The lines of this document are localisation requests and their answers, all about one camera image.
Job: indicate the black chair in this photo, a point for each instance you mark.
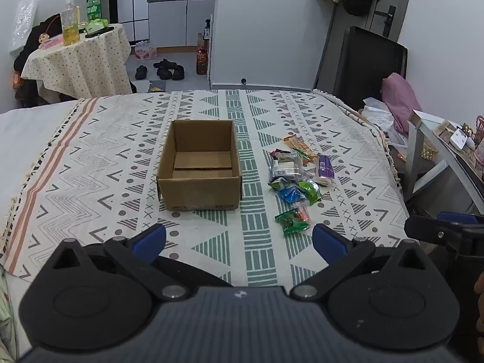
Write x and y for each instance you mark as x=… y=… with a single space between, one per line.
x=363 y=60

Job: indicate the white paper sheet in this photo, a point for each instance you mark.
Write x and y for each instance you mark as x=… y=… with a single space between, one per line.
x=143 y=85

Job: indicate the white card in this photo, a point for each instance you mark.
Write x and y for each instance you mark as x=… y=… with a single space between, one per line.
x=458 y=138

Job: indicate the green tissue pack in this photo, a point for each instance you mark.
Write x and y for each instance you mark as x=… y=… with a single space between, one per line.
x=96 y=25

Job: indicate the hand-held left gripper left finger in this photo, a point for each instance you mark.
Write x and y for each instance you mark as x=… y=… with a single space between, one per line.
x=149 y=242

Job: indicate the white wardrobe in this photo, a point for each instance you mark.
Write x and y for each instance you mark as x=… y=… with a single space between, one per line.
x=264 y=26

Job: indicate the red drink bottle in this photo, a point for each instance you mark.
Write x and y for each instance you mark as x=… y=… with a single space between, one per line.
x=201 y=60

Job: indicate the large green snack packet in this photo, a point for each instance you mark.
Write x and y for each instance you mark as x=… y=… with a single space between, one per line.
x=311 y=192

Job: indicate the black clothing on chair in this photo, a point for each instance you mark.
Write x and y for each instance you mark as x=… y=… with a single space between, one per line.
x=28 y=45

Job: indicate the plastic wrapped white board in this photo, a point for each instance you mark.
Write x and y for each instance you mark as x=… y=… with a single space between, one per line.
x=22 y=26

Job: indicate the green snack packet red print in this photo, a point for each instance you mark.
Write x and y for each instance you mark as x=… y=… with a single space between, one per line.
x=291 y=223

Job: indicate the purple snack bar packet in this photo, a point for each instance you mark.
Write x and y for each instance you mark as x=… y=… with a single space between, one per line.
x=325 y=168

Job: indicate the white cloth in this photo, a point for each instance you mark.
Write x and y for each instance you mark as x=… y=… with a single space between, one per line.
x=382 y=117

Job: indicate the pink cloth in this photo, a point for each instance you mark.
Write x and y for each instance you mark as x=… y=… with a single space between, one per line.
x=400 y=98

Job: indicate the brown paper bag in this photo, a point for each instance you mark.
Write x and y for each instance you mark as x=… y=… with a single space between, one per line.
x=200 y=41

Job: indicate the small green snack packet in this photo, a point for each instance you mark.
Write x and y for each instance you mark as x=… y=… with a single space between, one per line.
x=277 y=185

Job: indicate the black remote control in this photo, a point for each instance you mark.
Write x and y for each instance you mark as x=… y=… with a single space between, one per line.
x=100 y=32

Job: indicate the floral cloth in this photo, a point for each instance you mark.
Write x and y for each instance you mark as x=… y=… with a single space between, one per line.
x=5 y=321

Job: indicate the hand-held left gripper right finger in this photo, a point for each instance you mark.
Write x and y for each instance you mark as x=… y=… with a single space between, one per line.
x=329 y=242

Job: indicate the small cartoon doll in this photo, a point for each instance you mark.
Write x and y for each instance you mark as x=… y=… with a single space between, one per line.
x=42 y=38

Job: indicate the gold patterned box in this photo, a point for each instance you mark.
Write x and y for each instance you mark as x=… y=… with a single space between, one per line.
x=430 y=148

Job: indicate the spray bottle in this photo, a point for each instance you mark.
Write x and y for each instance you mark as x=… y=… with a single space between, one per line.
x=207 y=30

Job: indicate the person's right hand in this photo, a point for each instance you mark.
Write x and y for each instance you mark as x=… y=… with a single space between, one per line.
x=480 y=302

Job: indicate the pack of water bottles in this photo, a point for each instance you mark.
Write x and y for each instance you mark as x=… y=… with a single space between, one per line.
x=145 y=50

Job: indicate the grey metal desk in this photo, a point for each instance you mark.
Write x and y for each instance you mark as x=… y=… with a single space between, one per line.
x=427 y=174

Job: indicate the clear packet orange snack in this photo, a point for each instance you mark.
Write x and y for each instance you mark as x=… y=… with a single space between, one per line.
x=302 y=213

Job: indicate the green soda bottle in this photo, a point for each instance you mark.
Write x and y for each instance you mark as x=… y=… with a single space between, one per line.
x=93 y=7

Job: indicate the white kitchen cabinet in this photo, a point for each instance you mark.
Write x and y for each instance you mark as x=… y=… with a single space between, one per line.
x=177 y=22

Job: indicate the blue snack packet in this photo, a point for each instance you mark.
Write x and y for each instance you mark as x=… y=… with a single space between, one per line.
x=291 y=194

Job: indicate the black door lock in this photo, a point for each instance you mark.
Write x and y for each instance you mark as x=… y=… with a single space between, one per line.
x=389 y=15

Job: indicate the glass grid door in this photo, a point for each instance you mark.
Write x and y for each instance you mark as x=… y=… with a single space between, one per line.
x=130 y=3

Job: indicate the brown cardboard box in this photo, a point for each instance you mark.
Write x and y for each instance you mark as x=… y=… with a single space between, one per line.
x=198 y=196

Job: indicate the pink box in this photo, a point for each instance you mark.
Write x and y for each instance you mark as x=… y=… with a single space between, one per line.
x=52 y=41

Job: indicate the white bed sheet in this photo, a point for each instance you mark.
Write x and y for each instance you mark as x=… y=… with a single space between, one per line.
x=30 y=121

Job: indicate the white cake packet black pattern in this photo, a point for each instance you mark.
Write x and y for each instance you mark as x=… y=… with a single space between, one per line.
x=285 y=166

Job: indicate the yellow oil bottle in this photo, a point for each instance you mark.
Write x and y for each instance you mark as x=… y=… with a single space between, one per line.
x=70 y=26

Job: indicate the black shoe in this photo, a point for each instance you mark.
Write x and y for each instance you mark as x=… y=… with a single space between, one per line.
x=165 y=63
x=165 y=73
x=141 y=72
x=178 y=72

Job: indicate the dotted cream tablecloth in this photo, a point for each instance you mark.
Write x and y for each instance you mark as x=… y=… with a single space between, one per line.
x=79 y=64

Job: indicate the geometric printed blanket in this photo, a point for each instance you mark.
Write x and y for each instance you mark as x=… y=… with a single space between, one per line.
x=113 y=181

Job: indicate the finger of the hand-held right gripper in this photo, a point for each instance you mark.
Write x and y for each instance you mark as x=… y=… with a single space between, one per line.
x=427 y=228
x=457 y=217

